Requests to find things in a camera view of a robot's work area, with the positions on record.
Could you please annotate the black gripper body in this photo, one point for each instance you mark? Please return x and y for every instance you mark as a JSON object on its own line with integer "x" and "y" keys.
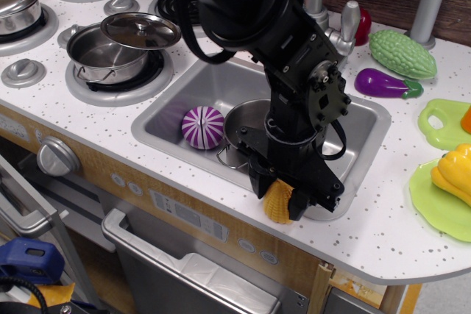
{"x": 300, "y": 164}

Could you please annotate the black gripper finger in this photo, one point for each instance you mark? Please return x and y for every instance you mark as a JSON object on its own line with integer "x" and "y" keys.
{"x": 261, "y": 174}
{"x": 299, "y": 202}

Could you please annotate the yellow toy corn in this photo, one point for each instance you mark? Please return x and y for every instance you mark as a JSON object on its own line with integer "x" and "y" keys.
{"x": 275, "y": 202}

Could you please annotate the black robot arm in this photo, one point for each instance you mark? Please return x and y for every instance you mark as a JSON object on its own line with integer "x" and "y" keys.
{"x": 307, "y": 90}

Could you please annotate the steel pot in sink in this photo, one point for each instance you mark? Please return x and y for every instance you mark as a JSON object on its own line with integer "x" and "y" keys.
{"x": 249, "y": 114}

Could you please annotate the grey toy sink basin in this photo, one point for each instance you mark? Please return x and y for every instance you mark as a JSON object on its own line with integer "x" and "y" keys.
{"x": 228, "y": 85}

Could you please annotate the steel pot lid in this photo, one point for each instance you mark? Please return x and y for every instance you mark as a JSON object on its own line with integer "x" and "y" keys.
{"x": 140, "y": 31}

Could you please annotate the steel pot on stove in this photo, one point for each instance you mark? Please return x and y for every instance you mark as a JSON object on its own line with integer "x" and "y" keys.
{"x": 98, "y": 59}

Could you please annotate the steel lidded pot far left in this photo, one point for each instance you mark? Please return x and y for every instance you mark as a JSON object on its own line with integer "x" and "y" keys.
{"x": 18, "y": 15}

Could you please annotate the purple white striped toy onion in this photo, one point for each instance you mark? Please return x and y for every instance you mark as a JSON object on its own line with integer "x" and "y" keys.
{"x": 202, "y": 127}

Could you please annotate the purple toy eggplant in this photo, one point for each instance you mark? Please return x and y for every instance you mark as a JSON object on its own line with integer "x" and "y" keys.
{"x": 375, "y": 83}

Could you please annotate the silver toy faucet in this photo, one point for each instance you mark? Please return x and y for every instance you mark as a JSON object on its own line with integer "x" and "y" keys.
{"x": 344, "y": 39}

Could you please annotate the light green toy plate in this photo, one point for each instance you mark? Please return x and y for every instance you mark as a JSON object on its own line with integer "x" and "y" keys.
{"x": 442, "y": 210}

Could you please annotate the green toy bitter gourd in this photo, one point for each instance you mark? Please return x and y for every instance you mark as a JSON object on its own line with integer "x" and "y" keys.
{"x": 402, "y": 55}

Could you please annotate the silver dishwasher door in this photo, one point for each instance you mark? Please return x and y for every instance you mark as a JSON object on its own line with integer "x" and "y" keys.
{"x": 166, "y": 275}

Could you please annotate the red toy fruit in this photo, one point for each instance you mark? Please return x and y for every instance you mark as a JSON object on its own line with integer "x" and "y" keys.
{"x": 364, "y": 28}

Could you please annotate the yellow toy bell pepper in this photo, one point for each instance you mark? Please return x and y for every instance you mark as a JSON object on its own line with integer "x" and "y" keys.
{"x": 452, "y": 173}

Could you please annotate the green toy cutting board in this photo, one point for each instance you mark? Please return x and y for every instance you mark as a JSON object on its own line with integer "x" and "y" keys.
{"x": 440, "y": 123}

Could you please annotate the orange toy item right edge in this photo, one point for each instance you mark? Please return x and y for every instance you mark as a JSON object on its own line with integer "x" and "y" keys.
{"x": 466, "y": 121}

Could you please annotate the black stove burner back right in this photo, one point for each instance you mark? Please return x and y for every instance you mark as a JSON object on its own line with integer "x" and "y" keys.
{"x": 165, "y": 9}

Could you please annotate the silver oven knob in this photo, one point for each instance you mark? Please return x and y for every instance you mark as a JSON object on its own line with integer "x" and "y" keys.
{"x": 55, "y": 158}

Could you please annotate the grey stove knob middle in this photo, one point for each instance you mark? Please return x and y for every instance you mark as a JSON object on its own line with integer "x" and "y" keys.
{"x": 113, "y": 7}

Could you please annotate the grey stove knob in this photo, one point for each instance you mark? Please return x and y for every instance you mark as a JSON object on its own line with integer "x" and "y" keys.
{"x": 23, "y": 73}
{"x": 113, "y": 7}

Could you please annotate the grey vertical pole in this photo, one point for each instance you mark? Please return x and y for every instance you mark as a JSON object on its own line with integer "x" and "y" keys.
{"x": 424, "y": 21}

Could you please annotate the blue clamp tool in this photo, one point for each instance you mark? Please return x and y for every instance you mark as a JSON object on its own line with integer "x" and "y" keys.
{"x": 34, "y": 260}

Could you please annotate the grey stove knob front left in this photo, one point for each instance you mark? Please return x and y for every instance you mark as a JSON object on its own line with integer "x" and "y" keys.
{"x": 23, "y": 73}

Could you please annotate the silver oven door handle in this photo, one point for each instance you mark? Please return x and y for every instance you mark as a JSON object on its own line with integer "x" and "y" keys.
{"x": 23, "y": 208}

